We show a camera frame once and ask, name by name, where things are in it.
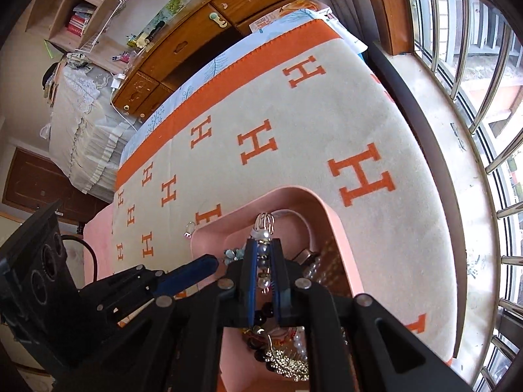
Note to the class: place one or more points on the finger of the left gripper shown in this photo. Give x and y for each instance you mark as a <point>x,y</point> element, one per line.
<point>172,283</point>

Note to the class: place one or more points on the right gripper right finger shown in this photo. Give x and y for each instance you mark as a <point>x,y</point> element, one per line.
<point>283,273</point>

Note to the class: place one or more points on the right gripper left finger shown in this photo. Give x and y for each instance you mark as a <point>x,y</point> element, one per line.
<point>247,285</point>

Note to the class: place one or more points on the pearl safety pin brooch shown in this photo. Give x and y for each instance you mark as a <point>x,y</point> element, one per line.
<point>262,233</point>

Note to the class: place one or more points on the gold rhinestone hair comb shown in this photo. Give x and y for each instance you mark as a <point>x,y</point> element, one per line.
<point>283,363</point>

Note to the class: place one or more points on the small blue flower earring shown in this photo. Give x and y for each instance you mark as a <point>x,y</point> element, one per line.
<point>233,255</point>

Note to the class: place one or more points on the pink jewelry box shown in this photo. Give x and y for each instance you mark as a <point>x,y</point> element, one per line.
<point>304,223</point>

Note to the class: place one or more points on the pink bed cover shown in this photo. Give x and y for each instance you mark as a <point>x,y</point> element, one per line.
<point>98,234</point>

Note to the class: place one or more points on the orange beige H blanket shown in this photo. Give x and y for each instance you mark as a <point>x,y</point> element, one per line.
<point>294,104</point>

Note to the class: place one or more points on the white lace bed cover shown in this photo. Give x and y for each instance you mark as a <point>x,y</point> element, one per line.
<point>86,134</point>

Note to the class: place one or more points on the wooden dresser with drawers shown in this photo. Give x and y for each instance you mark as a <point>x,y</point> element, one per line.
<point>198,33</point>

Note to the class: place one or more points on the wooden bookshelf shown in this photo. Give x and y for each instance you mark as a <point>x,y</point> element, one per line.
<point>71,24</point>

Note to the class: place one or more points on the window with metal bars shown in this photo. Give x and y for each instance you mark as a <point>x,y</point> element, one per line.
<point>476,57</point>

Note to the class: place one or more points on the white charger with cable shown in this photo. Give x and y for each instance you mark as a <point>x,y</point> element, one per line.
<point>116,83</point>

